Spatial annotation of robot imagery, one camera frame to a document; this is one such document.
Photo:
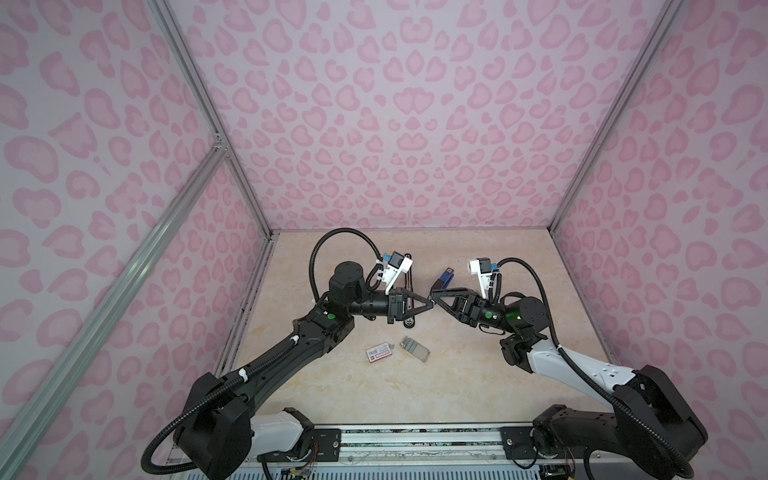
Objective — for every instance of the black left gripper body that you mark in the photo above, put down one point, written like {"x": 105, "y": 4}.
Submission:
{"x": 393, "y": 306}

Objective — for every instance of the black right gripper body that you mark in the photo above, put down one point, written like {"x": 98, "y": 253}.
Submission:
{"x": 492, "y": 314}

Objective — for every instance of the silver staple strips tray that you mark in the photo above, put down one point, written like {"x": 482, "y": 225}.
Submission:
{"x": 416, "y": 349}

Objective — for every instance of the red white staple box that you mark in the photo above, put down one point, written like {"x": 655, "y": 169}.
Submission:
{"x": 379, "y": 352}

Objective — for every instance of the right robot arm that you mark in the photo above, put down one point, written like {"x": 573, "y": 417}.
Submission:
{"x": 648, "y": 421}

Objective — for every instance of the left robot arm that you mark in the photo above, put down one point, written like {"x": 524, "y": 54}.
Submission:
{"x": 220, "y": 426}

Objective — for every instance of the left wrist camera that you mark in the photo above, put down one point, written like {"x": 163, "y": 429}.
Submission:
{"x": 393, "y": 266}

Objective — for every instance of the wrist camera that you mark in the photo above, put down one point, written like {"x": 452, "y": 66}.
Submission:
{"x": 393, "y": 266}
{"x": 486, "y": 273}

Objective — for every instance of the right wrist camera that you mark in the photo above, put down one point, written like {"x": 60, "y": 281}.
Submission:
{"x": 486, "y": 273}

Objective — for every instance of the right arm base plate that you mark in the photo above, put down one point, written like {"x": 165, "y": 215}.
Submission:
{"x": 526, "y": 445}

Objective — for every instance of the aluminium front rail frame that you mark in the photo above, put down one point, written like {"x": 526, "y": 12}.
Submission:
{"x": 434, "y": 451}

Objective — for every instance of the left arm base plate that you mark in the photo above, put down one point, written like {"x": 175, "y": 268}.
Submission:
{"x": 320, "y": 444}

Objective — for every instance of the aluminium diagonal wall strut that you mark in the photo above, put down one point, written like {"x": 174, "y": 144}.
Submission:
{"x": 39, "y": 413}

